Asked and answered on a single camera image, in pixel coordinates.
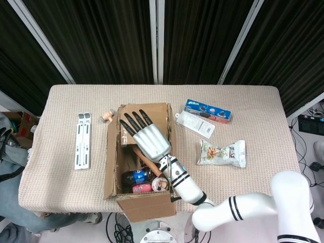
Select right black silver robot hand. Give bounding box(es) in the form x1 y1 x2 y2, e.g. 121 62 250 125
119 109 171 162

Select brown cardboard box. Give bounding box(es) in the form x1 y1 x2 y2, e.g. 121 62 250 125
103 102 178 223
5 110 40 149

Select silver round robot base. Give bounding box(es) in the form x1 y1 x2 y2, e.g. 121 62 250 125
139 220 178 243

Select brown wooden stick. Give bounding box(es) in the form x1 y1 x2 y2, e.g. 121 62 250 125
131 146 164 177

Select cola bottle blue label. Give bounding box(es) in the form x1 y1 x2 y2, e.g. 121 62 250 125
121 167 155 189

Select small doll figure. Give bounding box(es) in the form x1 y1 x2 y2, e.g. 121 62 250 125
151 176 170 192

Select white flat retail package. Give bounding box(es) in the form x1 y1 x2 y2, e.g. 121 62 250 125
175 110 216 139

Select pink drink can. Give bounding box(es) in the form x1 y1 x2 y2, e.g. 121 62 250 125
131 183 154 194

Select wooden massage roller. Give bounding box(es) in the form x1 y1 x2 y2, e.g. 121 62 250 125
99 108 116 123

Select white folding laptop stand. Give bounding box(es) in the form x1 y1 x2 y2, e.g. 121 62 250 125
73 112 92 171

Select blue pink cookie box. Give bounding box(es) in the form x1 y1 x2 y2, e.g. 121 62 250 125
184 98 232 125

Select white peanut snack bag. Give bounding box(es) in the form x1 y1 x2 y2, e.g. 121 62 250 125
197 139 247 169

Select beige waffle tablecloth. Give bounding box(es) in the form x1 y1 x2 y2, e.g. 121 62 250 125
19 84 304 217

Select grey sneaker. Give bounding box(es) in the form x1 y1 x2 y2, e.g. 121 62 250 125
83 212 103 225

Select black curtain panel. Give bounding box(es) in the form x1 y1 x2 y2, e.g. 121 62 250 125
0 0 70 116
163 0 254 85
22 0 155 85
224 0 324 117

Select brown cardboard box on floor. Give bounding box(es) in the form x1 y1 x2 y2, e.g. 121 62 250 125
5 110 40 149

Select person leg in jeans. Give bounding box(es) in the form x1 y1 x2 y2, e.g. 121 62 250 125
0 199 89 243

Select black electronic box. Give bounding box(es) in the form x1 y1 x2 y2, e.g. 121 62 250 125
298 114 324 134

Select white shoe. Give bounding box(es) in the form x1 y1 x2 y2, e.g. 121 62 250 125
313 140 324 163

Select black cable bundle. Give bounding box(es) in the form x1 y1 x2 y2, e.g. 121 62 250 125
192 229 212 243
105 212 135 243

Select white partition frame post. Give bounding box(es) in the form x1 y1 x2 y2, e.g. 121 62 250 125
7 0 76 85
217 0 265 86
149 0 165 85

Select white partition frame rail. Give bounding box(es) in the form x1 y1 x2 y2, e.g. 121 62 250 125
286 91 324 119
0 90 41 119

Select black floor cables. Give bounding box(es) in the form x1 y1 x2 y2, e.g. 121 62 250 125
288 105 324 188

